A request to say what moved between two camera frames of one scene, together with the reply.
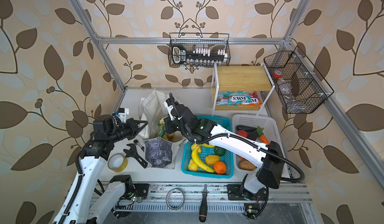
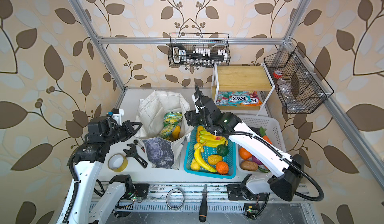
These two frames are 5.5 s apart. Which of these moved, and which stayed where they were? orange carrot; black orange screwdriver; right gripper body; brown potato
Moved: right gripper body
Stayed: black orange screwdriver; brown potato; orange carrot
